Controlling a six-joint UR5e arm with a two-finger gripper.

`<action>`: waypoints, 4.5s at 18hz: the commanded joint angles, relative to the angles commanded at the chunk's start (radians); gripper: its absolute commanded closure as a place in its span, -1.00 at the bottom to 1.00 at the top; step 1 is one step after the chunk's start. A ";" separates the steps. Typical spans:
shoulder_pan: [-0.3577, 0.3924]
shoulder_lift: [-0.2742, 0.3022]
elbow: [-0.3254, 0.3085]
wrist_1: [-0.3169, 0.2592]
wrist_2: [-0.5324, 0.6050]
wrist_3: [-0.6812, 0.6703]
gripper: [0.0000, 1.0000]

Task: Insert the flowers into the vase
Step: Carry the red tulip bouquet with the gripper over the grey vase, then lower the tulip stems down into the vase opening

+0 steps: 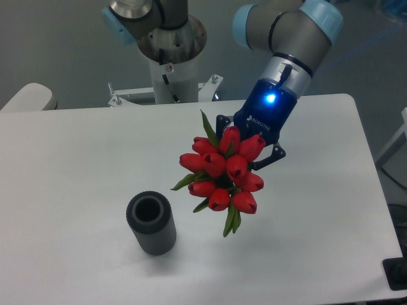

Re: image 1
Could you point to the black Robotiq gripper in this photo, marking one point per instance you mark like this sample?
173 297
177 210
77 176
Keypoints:
264 113

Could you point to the red tulip bouquet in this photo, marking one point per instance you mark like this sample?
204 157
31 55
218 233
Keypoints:
221 173

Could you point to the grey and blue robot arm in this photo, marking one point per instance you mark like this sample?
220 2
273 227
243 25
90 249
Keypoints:
297 34

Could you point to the dark grey ribbed vase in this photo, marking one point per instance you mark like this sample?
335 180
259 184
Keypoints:
149 215

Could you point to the white furniture leg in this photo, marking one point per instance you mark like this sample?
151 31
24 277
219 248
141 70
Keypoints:
393 144

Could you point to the black table clamp device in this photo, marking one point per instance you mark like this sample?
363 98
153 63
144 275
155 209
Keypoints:
395 271

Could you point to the beige chair armrest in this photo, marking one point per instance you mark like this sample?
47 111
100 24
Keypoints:
32 97

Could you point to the white pedestal base frame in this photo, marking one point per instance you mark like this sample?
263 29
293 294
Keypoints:
167 93

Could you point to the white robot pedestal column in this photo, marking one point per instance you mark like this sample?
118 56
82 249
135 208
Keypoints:
173 54

